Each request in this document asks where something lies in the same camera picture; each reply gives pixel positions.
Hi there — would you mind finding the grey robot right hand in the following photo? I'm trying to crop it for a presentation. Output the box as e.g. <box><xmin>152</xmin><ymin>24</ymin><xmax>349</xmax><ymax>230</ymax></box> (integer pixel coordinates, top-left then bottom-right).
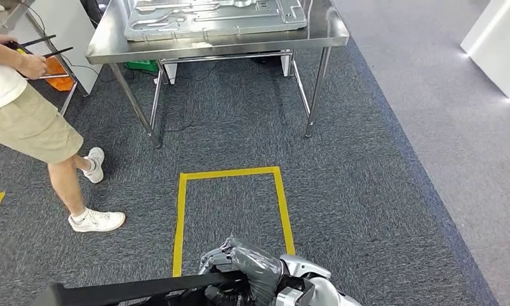
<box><xmin>198</xmin><ymin>236</ymin><xmax>286</xmax><ymax>306</ymax></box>

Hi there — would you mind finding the person's hand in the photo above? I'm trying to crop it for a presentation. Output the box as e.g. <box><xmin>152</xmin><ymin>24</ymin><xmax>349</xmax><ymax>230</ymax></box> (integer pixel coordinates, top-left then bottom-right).
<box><xmin>16</xmin><ymin>54</ymin><xmax>48</xmax><ymax>80</ymax></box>

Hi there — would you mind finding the black plastic frame part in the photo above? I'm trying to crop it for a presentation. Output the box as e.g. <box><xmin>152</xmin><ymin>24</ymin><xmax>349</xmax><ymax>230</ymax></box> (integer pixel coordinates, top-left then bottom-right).
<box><xmin>31</xmin><ymin>270</ymin><xmax>256</xmax><ymax>306</ymax></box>

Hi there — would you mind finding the stainless steel workbench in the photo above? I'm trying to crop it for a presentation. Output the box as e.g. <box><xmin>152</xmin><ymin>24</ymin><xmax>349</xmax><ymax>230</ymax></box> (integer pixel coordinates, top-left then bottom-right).
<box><xmin>85</xmin><ymin>0</ymin><xmax>350</xmax><ymax>149</ymax></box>

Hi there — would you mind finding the orange object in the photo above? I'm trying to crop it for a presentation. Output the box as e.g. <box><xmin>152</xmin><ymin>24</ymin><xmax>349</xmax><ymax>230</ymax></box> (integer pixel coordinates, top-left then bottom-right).
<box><xmin>45</xmin><ymin>57</ymin><xmax>75</xmax><ymax>92</ymax></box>

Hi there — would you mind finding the person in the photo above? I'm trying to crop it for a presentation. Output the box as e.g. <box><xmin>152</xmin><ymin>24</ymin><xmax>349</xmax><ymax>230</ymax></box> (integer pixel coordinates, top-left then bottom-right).
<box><xmin>0</xmin><ymin>33</ymin><xmax>126</xmax><ymax>234</ymax></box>

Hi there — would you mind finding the green plastic crate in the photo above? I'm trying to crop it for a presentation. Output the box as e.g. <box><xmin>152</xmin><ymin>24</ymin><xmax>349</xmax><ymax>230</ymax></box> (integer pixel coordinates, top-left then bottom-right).
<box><xmin>125</xmin><ymin>60</ymin><xmax>159</xmax><ymax>73</ymax></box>

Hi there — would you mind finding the stamped grey metal panel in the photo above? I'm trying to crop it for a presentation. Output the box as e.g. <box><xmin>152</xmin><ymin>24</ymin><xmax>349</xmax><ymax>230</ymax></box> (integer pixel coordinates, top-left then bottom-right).
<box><xmin>124</xmin><ymin>0</ymin><xmax>308</xmax><ymax>42</ymax></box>

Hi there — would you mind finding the white plinth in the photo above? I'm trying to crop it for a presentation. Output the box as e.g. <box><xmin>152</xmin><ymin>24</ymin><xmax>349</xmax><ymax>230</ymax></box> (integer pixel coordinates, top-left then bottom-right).
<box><xmin>460</xmin><ymin>0</ymin><xmax>510</xmax><ymax>115</ymax></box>

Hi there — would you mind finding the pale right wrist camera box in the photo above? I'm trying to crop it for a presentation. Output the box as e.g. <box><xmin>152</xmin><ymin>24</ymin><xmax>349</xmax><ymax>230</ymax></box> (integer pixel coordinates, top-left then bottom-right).
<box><xmin>273</xmin><ymin>286</ymin><xmax>316</xmax><ymax>306</ymax></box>

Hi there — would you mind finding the metal stand frame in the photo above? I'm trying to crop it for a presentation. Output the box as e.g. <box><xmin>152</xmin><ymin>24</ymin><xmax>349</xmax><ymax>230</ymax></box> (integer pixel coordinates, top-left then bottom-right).
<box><xmin>38</xmin><ymin>72</ymin><xmax>79</xmax><ymax>117</ymax></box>

